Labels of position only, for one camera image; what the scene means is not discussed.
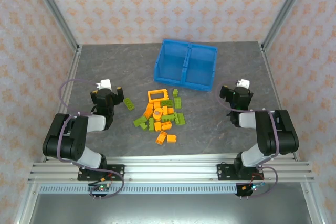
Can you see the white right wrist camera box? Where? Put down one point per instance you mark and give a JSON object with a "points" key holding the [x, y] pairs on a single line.
{"points": [[244, 83]]}

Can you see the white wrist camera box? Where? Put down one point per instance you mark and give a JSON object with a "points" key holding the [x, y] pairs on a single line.
{"points": [[105, 84], [244, 83]]}

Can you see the small circuit board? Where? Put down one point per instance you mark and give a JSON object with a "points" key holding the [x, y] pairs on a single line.
{"points": [[101, 188], [253, 187]]}

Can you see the aluminium table side rail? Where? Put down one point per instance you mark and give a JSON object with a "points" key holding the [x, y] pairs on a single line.
{"points": [[267, 64], [74, 64]]}

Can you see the blue plastic bin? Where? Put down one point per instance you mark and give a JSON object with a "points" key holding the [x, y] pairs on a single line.
{"points": [[170, 61], [200, 66]]}

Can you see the long orange lego brick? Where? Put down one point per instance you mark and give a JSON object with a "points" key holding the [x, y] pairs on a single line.
{"points": [[148, 111]]}

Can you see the aluminium lower frame rail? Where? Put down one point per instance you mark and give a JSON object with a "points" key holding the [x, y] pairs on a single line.
{"points": [[312, 204], [26, 204]]}

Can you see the orange lego window frame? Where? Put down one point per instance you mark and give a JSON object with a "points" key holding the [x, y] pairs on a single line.
{"points": [[157, 100]]}

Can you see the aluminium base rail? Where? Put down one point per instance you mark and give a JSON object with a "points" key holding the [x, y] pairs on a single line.
{"points": [[170, 171]]}

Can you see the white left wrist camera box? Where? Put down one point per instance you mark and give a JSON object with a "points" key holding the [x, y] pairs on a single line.
{"points": [[105, 84]]}

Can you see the aluminium corner post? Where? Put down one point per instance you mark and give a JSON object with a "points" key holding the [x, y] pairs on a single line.
{"points": [[52, 6], [286, 9]]}

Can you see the grey metal panel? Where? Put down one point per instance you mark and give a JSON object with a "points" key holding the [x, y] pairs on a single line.
{"points": [[170, 208]]}

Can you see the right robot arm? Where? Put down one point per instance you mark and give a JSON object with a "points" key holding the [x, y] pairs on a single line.
{"points": [[286, 134]]}

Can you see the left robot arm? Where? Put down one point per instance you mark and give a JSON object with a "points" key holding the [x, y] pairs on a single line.
{"points": [[65, 142]]}

